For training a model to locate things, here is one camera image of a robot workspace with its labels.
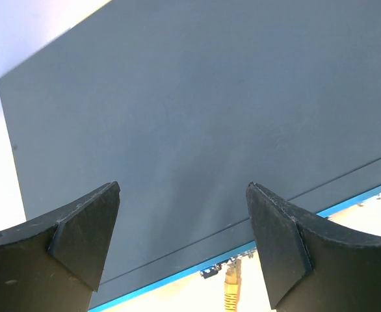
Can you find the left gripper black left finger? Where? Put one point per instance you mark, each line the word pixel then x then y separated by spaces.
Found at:
pixel 55 262

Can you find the dark network switch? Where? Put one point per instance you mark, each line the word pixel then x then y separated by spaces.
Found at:
pixel 184 103

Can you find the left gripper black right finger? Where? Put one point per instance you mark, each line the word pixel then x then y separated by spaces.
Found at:
pixel 310 263

